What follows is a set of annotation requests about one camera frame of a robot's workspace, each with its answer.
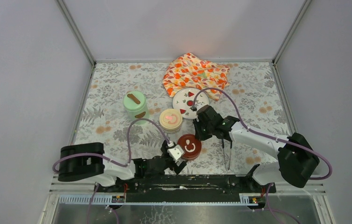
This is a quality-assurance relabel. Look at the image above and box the red brown round lid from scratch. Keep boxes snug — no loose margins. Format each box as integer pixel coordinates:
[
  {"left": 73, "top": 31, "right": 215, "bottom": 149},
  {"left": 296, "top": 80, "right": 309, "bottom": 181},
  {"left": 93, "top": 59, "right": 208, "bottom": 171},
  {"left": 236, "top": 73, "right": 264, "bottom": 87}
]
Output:
[{"left": 177, "top": 134, "right": 202, "bottom": 161}]

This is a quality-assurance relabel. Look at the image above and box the cream lid pink handle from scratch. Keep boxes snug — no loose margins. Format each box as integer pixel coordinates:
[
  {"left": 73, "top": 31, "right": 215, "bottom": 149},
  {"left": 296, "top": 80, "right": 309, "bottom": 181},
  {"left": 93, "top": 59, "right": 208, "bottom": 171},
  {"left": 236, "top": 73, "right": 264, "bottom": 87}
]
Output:
[{"left": 159, "top": 109, "right": 183, "bottom": 133}]

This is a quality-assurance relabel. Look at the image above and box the green container cup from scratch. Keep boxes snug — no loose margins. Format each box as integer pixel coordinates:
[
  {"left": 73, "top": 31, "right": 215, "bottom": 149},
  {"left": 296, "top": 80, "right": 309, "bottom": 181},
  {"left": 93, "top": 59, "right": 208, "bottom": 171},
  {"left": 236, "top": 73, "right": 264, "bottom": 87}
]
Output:
[{"left": 127, "top": 106, "right": 150, "bottom": 121}]

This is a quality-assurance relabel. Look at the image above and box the green lid brown handle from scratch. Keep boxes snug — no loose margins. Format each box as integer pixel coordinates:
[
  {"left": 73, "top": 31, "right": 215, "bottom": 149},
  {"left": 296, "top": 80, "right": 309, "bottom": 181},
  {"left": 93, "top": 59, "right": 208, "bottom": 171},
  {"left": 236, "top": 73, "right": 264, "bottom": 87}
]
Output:
[{"left": 123, "top": 91, "right": 146, "bottom": 112}]

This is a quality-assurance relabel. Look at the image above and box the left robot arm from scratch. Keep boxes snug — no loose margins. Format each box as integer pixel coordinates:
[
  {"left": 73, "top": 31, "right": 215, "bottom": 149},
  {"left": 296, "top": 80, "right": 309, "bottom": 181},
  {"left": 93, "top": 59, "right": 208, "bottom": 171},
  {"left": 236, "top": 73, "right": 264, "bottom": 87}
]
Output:
[{"left": 53, "top": 141, "right": 187, "bottom": 192}]

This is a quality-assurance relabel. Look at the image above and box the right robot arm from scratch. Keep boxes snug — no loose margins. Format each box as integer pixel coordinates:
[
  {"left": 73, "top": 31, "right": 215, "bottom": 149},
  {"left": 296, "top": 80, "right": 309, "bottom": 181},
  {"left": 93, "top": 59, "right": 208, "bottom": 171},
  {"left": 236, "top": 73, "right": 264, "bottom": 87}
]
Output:
[{"left": 193, "top": 105, "right": 319, "bottom": 192}]

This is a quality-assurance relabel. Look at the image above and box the white plate blue rim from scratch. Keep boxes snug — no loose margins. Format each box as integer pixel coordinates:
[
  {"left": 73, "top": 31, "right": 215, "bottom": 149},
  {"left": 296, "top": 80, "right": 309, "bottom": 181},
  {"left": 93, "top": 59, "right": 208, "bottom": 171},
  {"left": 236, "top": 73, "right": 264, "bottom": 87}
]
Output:
[{"left": 172, "top": 88, "right": 210, "bottom": 119}]

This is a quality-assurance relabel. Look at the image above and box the floral orange cloth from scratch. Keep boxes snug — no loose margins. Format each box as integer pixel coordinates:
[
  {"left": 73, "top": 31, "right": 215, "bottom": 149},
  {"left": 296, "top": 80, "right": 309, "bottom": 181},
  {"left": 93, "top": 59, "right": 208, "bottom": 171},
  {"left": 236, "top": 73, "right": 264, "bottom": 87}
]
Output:
[{"left": 162, "top": 53, "right": 232, "bottom": 97}]

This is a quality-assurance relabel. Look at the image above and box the floral tablecloth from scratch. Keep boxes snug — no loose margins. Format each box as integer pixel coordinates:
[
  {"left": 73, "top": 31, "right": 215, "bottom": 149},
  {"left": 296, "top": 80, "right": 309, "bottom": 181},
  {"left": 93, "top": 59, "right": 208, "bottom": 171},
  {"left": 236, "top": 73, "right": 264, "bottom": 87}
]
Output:
[{"left": 75, "top": 62, "right": 292, "bottom": 175}]

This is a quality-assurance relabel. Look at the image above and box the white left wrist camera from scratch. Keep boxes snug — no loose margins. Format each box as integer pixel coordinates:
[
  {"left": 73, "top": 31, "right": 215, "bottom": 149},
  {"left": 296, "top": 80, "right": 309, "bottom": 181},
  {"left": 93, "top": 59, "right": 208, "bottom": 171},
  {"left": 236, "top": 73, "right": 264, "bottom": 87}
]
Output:
[{"left": 167, "top": 145, "right": 185, "bottom": 162}]

